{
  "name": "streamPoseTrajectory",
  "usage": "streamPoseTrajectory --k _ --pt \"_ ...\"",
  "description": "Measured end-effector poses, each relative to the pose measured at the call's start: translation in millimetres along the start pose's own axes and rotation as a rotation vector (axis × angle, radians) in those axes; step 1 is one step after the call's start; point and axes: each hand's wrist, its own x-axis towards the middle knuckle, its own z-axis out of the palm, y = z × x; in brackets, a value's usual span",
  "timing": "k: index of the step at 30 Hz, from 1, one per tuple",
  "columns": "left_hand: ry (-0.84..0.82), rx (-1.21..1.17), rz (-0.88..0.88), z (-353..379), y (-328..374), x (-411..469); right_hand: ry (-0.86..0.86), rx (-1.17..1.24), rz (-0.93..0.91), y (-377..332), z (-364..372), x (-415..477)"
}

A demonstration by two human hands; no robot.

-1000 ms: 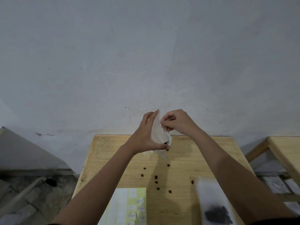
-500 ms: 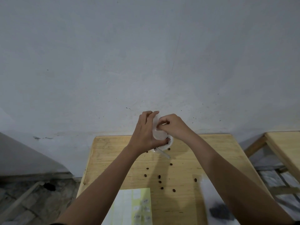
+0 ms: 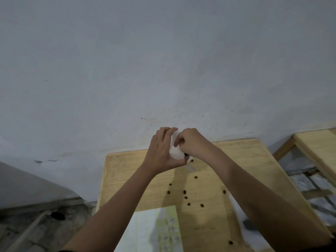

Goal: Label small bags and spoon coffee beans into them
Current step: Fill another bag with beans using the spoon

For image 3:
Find person's left hand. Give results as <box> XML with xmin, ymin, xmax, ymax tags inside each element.
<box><xmin>141</xmin><ymin>127</ymin><xmax>189</xmax><ymax>177</ymax></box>

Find person's right hand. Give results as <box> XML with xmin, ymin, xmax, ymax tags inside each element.
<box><xmin>173</xmin><ymin>128</ymin><xmax>218</xmax><ymax>162</ymax></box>

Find small translucent plastic bag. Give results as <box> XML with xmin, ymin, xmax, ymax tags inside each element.
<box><xmin>169</xmin><ymin>129</ymin><xmax>188</xmax><ymax>160</ymax></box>
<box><xmin>228</xmin><ymin>192</ymin><xmax>273</xmax><ymax>252</ymax></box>

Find coffee beans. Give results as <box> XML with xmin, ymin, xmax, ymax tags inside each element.
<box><xmin>167</xmin><ymin>182</ymin><xmax>191</xmax><ymax>207</ymax></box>

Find person's left forearm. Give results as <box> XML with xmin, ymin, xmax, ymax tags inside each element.
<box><xmin>63</xmin><ymin>165</ymin><xmax>158</xmax><ymax>252</ymax></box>

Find person's right forearm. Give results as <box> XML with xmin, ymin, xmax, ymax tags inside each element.
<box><xmin>209</xmin><ymin>145</ymin><xmax>334</xmax><ymax>252</ymax></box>

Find person's black shirt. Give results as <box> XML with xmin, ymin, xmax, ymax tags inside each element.
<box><xmin>59</xmin><ymin>238</ymin><xmax>336</xmax><ymax>252</ymax></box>

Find pale yellow label sheet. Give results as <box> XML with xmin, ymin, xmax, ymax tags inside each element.
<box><xmin>114</xmin><ymin>205</ymin><xmax>184</xmax><ymax>252</ymax></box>

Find light wooden side table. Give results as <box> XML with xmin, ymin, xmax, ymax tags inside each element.
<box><xmin>273</xmin><ymin>128</ymin><xmax>336</xmax><ymax>200</ymax></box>

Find wooden stick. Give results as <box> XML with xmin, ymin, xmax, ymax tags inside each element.
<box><xmin>5</xmin><ymin>210</ymin><xmax>52</xmax><ymax>252</ymax></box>

